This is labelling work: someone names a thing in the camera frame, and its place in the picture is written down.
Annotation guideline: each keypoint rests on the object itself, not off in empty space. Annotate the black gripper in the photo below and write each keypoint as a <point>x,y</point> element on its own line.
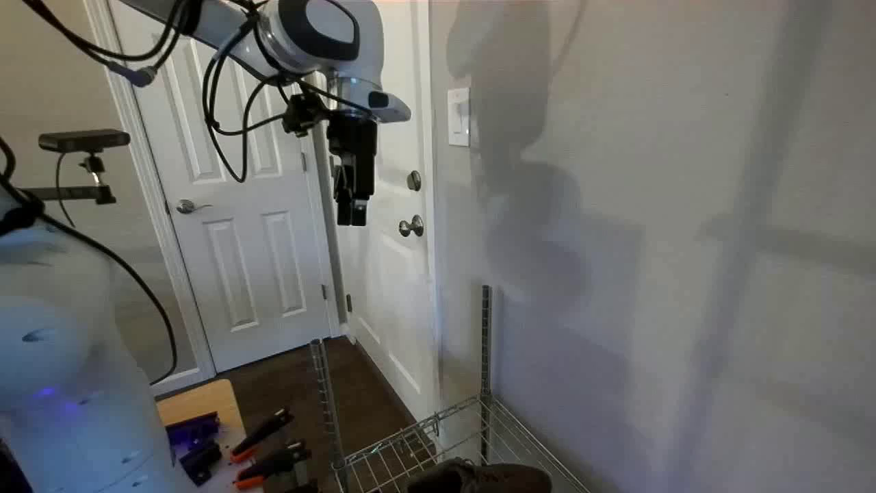
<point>354,146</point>

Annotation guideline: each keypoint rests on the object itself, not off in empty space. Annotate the white wall light switch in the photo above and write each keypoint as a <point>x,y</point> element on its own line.
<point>458,116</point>

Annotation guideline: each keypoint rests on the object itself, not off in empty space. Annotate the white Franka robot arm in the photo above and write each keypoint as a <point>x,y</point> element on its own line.
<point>65,364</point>

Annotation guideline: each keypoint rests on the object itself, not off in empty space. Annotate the silver round door knob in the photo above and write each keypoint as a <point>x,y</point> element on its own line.
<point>413,224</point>

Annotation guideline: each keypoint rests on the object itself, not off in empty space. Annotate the silver deadbolt lock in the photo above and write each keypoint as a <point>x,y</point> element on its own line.
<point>414,179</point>

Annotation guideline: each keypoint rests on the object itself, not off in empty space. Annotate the white entry door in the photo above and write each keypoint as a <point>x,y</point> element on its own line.
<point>385,301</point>

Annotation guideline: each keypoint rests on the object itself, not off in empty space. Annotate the white panelled interior door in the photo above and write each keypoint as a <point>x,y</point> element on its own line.
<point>248,228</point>

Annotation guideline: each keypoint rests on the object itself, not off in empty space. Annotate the orange black clamp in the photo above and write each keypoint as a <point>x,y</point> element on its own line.
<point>261,430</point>
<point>274,465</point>

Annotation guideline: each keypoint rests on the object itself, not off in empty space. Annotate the yellow box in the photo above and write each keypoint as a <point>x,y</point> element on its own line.
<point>195,401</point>

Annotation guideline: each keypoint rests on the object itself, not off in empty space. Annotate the purple black clamp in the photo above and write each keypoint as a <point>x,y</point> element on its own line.
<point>194,435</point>

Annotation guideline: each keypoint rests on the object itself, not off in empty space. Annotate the white door frame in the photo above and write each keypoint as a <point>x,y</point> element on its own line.
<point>429,275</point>

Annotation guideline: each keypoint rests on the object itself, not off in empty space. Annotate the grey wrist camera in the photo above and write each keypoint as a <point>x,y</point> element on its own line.
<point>387,106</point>

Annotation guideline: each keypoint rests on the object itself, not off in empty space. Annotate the black slotted metal post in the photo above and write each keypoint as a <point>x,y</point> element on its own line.
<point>487,364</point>

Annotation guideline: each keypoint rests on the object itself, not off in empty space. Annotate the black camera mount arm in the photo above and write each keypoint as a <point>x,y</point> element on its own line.
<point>79,191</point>

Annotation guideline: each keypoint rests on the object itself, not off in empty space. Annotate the black stereo camera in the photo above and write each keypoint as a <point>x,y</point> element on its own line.
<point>83,139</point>

